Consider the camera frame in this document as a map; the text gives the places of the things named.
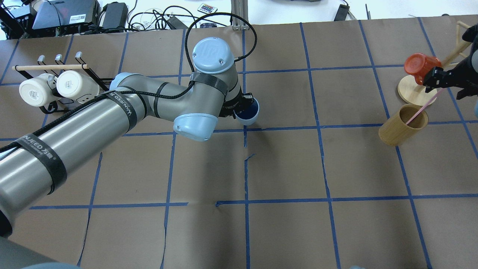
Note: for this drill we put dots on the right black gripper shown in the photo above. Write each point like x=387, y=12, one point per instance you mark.
x=456, y=74

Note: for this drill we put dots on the black electronics box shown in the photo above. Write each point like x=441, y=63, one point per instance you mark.
x=114, y=15

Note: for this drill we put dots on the wooden mug tree stand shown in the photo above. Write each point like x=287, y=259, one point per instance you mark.
x=415, y=94

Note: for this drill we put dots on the black power adapter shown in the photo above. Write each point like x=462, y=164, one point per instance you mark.
x=342, y=12

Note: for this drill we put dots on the orange mug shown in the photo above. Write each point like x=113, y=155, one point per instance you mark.
x=419, y=64

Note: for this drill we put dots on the white mug near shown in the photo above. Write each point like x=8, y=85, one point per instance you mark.
x=39, y=91

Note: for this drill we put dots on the white mug far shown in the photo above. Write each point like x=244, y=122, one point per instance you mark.
x=76, y=86

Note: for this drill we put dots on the black computer case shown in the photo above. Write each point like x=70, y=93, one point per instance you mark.
x=66, y=13

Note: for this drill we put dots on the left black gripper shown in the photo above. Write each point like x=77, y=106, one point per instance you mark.
x=243, y=105

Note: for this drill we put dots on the bamboo chopstick holder cylinder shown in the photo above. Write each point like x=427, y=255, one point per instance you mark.
x=403, y=125

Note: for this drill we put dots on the small remote control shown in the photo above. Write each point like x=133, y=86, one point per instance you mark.
x=207, y=9

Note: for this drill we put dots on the pink chopstick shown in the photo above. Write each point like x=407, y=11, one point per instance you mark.
x=425, y=106

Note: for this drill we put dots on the black wire cup rack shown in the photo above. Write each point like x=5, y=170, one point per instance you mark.
x=57, y=69

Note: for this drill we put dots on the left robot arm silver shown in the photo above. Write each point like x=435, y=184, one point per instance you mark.
x=37, y=164

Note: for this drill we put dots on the white mug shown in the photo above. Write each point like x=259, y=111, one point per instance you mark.
x=39, y=91
x=76, y=86

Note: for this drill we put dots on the light blue plastic cup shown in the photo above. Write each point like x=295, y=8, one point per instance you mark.
x=248, y=113

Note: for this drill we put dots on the aluminium frame post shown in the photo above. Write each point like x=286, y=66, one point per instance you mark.
x=240, y=8

